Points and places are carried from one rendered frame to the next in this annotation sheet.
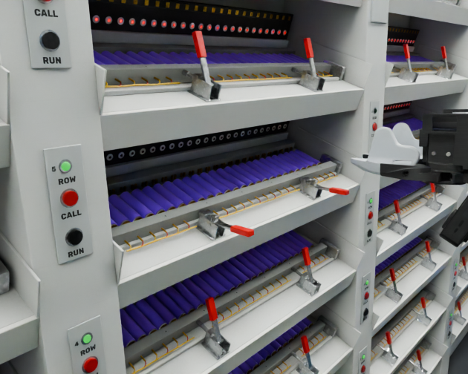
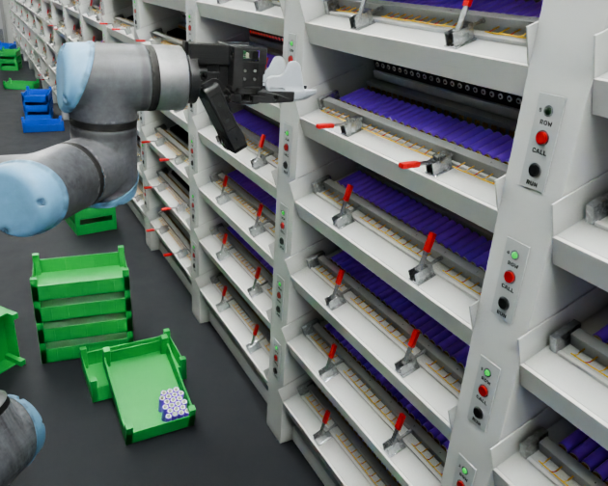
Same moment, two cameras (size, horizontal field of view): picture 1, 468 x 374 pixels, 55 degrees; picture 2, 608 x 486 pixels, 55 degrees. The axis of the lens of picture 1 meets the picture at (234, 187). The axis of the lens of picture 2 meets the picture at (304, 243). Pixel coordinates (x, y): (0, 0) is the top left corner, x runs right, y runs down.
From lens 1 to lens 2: 1.43 m
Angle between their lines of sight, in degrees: 99
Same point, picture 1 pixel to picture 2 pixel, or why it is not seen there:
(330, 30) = not seen: outside the picture
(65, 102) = (296, 12)
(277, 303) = (394, 255)
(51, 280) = not seen: hidden behind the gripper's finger
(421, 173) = not seen: hidden behind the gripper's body
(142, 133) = (321, 39)
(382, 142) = (276, 67)
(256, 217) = (377, 146)
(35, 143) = (288, 29)
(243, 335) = (355, 235)
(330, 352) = (440, 398)
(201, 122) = (346, 42)
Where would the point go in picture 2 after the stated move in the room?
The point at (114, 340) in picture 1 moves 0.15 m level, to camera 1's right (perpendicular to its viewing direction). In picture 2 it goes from (294, 146) to (270, 162)
